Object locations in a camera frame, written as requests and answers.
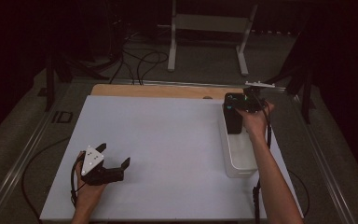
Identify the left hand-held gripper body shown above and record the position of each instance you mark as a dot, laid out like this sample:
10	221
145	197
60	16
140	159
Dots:
105	175

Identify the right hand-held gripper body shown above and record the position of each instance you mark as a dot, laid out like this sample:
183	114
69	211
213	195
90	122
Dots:
253	101

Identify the black phone case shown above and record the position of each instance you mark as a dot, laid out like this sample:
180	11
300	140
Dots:
233	124

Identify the white plastic bin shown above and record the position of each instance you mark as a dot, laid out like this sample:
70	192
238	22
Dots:
240	158

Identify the person's right hand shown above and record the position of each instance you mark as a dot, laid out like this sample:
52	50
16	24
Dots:
256	124

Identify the person's left hand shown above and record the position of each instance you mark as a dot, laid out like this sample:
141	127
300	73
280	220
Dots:
88	193

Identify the black stand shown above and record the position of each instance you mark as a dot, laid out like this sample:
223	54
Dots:
306	99
49	90

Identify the wooden table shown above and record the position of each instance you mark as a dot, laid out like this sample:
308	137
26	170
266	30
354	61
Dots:
167	91

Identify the white metal stand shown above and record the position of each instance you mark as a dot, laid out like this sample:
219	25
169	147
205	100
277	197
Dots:
211	23

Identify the aluminium floor frame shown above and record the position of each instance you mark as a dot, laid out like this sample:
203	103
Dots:
15	174

